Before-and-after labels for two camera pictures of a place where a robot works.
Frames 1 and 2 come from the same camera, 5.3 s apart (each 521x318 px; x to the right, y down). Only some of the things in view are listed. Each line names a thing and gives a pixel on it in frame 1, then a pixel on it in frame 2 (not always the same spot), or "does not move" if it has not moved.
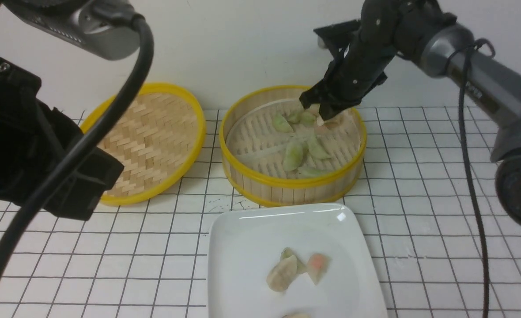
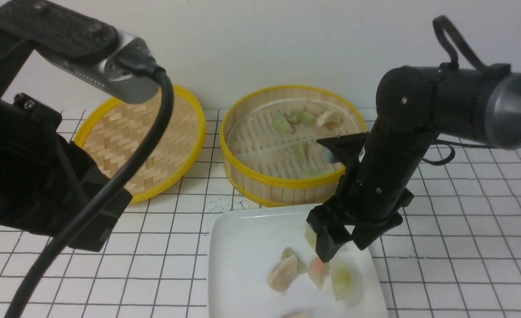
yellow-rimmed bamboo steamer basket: (275, 152) does not move
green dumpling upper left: (281, 124) does not move
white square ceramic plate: (244, 242) does not move
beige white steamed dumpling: (280, 276) does not move
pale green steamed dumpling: (292, 156) to (344, 281)
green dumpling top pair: (307, 119) does not move
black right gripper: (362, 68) to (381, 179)
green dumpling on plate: (288, 251) does not move
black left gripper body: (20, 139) to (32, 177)
